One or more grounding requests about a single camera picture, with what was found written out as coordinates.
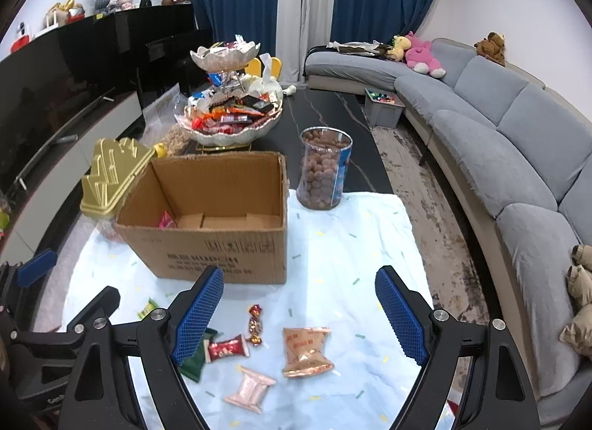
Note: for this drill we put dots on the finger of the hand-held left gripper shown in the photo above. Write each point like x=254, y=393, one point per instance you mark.
x=37, y=266
x=95, y=303

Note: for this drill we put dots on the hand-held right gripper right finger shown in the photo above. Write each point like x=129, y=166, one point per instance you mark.
x=400, y=314

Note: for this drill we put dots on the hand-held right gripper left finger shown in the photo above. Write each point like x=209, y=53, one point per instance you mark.
x=199, y=314

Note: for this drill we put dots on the red snack packet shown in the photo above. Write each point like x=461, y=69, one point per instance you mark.
x=226, y=349

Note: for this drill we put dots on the lime green snack packet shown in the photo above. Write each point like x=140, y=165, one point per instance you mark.
x=149, y=309

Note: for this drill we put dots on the dark green snack packet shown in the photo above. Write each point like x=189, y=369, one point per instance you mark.
x=196, y=365

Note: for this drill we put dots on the red gold twisted candy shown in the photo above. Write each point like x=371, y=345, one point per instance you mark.
x=255, y=326

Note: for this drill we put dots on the brown cardboard box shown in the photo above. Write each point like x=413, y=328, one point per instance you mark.
x=222, y=254

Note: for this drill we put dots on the pale pink snack packet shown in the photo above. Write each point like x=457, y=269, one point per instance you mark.
x=249, y=388

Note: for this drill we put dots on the small pink snack packet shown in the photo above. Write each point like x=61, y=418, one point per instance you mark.
x=167, y=221

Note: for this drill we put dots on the orange tan snack packet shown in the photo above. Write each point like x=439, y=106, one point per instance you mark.
x=305, y=351

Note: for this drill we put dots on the light blue confetti print cloth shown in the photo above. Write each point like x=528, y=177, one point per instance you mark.
x=347, y=263

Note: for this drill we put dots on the grey patterned rug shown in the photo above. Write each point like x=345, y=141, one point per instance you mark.
x=425, y=208

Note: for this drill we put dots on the gold lid clear candy container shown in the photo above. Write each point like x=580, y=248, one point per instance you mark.
x=111, y=176

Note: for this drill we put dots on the grey remote control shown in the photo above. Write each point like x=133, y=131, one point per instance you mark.
x=67, y=138

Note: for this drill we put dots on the clear jar of chocolate balls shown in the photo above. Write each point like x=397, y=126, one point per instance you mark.
x=323, y=171

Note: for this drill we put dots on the large black television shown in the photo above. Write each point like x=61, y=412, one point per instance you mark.
x=55, y=97

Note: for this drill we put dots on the clear plastic bag of nuts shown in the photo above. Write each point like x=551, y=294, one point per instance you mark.
x=171, y=139

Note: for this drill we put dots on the beige plush toy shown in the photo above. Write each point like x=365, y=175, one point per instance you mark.
x=580, y=300

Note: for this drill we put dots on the white two-tier candy dish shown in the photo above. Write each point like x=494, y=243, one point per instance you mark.
x=231, y=136

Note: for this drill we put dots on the grey sectional sofa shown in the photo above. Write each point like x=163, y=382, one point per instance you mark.
x=508, y=157

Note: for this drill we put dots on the pile of assorted wrapped candies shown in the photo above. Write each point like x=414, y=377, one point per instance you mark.
x=231, y=113

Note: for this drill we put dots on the grey storage bin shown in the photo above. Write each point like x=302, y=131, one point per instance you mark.
x=381, y=111

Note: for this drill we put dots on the red and white toy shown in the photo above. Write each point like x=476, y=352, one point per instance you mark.
x=21, y=37

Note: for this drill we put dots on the white tissue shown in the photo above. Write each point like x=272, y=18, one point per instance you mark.
x=266, y=76

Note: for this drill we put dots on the yellow chair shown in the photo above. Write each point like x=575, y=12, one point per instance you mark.
x=275, y=67
x=252, y=67

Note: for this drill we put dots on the gold and white ornament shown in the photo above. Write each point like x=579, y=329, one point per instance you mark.
x=64, y=11

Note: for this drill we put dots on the pink plush toy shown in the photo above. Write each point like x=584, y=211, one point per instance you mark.
x=423, y=55

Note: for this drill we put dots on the yellow plush toy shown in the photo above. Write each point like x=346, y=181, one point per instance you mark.
x=400, y=46

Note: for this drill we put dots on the white and brown cloth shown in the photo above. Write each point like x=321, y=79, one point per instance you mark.
x=356, y=47

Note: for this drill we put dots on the small pink plush toys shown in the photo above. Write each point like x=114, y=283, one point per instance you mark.
x=125, y=1

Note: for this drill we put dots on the brown plush toy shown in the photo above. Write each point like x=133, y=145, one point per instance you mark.
x=490, y=46

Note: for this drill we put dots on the white sheer curtain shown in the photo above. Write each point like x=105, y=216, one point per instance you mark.
x=305, y=5

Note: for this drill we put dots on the black wall cabinet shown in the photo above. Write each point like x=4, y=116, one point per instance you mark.
x=166, y=28

